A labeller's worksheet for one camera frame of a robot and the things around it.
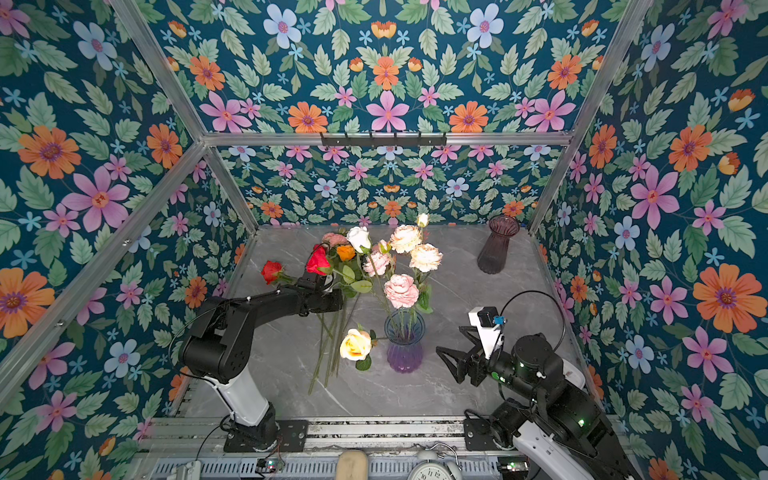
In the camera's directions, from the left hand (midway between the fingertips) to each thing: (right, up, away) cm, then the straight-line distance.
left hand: (346, 293), depth 96 cm
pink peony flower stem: (+18, +5, -33) cm, 38 cm away
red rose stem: (0, +11, -31) cm, 33 cm away
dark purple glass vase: (+51, +13, +10) cm, 54 cm away
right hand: (+29, -5, -34) cm, 45 cm away
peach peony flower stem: (+24, +12, -32) cm, 42 cm away
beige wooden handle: (+8, -35, -30) cm, 46 cm away
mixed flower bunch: (-1, +13, +2) cm, 13 cm away
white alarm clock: (+27, -35, -29) cm, 53 cm away
